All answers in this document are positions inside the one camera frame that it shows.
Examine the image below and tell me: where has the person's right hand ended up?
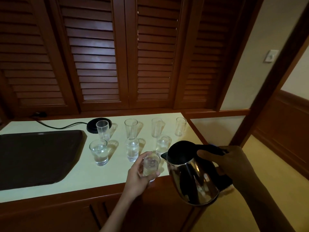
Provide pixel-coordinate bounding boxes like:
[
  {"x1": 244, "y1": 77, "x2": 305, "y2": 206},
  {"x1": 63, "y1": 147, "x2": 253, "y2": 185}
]
[{"x1": 197, "y1": 145, "x2": 258, "y2": 192}]

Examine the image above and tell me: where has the stainless steel electric kettle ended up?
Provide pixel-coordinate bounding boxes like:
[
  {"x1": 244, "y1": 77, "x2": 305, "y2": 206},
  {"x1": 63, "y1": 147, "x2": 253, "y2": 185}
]
[{"x1": 160, "y1": 140, "x2": 234, "y2": 207}]

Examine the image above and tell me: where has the white wall switch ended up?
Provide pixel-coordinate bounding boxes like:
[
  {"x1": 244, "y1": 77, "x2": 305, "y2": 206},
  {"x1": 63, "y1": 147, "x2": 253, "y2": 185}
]
[{"x1": 263, "y1": 49, "x2": 279, "y2": 63}]

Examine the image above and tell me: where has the wooden wainscot panel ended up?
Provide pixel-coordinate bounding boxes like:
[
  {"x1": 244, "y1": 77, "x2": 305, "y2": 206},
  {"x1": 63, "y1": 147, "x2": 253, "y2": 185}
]
[{"x1": 252, "y1": 90, "x2": 309, "y2": 181}]

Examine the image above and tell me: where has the person's left hand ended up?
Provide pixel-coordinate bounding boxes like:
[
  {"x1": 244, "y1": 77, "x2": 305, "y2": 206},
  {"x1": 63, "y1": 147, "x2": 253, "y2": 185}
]
[{"x1": 123, "y1": 152, "x2": 161, "y2": 198}]

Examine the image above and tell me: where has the black power cable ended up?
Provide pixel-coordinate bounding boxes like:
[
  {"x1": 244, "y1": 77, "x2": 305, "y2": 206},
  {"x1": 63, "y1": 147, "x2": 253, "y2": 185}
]
[{"x1": 36, "y1": 119, "x2": 89, "y2": 130}]

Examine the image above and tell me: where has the black power plug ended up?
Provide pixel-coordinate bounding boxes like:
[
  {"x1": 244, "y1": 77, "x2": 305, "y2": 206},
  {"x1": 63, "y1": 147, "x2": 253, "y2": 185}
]
[{"x1": 30, "y1": 111, "x2": 48, "y2": 119}]

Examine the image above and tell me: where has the short clear drinking glass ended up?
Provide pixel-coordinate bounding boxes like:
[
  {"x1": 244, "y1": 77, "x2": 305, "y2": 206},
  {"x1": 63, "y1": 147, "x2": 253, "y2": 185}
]
[
  {"x1": 142, "y1": 153, "x2": 161, "y2": 183},
  {"x1": 155, "y1": 135, "x2": 171, "y2": 155},
  {"x1": 89, "y1": 139, "x2": 108, "y2": 166},
  {"x1": 125, "y1": 137, "x2": 140, "y2": 163}
]

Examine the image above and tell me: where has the dark brown serving tray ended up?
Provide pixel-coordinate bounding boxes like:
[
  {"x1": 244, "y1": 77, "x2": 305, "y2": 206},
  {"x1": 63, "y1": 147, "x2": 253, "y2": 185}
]
[{"x1": 0, "y1": 129, "x2": 87, "y2": 191}]

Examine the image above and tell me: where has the wooden louvered shutter door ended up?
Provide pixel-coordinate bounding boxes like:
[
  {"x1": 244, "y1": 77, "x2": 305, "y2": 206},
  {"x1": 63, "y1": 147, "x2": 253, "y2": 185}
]
[
  {"x1": 0, "y1": 0, "x2": 80, "y2": 117},
  {"x1": 124, "y1": 0, "x2": 192, "y2": 109},
  {"x1": 48, "y1": 0, "x2": 130, "y2": 112},
  {"x1": 173, "y1": 0, "x2": 257, "y2": 111}
]

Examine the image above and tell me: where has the dark wooden door frame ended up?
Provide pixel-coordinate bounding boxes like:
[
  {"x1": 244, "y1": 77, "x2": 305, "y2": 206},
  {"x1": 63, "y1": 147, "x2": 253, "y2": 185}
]
[{"x1": 229, "y1": 2, "x2": 309, "y2": 147}]

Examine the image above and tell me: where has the black round kettle base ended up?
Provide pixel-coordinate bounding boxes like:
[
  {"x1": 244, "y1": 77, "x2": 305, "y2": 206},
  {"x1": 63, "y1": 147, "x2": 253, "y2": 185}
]
[{"x1": 86, "y1": 117, "x2": 113, "y2": 135}]

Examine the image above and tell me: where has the person's right forearm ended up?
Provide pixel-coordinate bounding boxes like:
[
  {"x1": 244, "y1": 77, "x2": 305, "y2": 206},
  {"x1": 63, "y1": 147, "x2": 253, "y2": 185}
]
[{"x1": 238, "y1": 177, "x2": 298, "y2": 232}]

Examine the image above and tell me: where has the tall clear drinking glass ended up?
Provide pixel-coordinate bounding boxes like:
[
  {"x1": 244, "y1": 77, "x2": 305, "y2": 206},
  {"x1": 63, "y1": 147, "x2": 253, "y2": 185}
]
[
  {"x1": 124, "y1": 118, "x2": 138, "y2": 140},
  {"x1": 96, "y1": 120, "x2": 111, "y2": 142},
  {"x1": 151, "y1": 117, "x2": 164, "y2": 138},
  {"x1": 175, "y1": 117, "x2": 187, "y2": 137}
]

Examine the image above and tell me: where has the wooden base cabinet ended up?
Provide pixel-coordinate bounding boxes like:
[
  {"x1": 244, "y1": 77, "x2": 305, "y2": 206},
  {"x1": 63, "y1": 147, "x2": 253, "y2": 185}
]
[{"x1": 0, "y1": 176, "x2": 206, "y2": 232}]

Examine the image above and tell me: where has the person's left forearm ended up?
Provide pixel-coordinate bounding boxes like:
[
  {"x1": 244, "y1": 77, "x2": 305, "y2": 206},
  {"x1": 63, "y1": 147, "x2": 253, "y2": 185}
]
[{"x1": 100, "y1": 188, "x2": 143, "y2": 232}]

